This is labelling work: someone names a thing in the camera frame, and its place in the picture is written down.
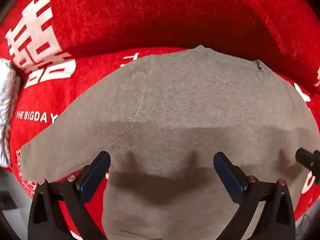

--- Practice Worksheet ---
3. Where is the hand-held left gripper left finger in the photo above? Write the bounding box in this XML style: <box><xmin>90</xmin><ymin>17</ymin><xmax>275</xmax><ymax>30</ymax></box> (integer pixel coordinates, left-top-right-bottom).
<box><xmin>27</xmin><ymin>151</ymin><xmax>111</xmax><ymax>240</ymax></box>

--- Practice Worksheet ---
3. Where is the red printed blanket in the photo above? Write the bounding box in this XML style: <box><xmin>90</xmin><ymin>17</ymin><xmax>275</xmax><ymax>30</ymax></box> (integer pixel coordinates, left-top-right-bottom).
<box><xmin>0</xmin><ymin>0</ymin><xmax>320</xmax><ymax>240</ymax></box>

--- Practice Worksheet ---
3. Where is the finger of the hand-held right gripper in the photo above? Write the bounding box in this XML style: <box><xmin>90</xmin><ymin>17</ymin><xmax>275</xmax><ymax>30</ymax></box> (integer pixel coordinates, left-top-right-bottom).
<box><xmin>295</xmin><ymin>148</ymin><xmax>320</xmax><ymax>184</ymax></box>

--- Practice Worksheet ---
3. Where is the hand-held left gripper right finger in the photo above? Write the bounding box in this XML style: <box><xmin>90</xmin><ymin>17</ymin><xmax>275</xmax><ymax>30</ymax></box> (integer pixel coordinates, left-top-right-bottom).
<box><xmin>213</xmin><ymin>151</ymin><xmax>297</xmax><ymax>240</ymax></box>

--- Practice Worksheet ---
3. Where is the white patterned cloth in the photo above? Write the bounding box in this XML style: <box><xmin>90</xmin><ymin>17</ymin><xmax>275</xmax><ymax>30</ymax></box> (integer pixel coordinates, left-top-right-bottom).
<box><xmin>0</xmin><ymin>57</ymin><xmax>22</xmax><ymax>167</ymax></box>

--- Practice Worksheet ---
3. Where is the grey knit sweater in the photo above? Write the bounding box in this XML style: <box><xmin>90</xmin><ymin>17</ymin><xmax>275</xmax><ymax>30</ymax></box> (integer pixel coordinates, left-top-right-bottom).
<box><xmin>19</xmin><ymin>45</ymin><xmax>316</xmax><ymax>240</ymax></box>

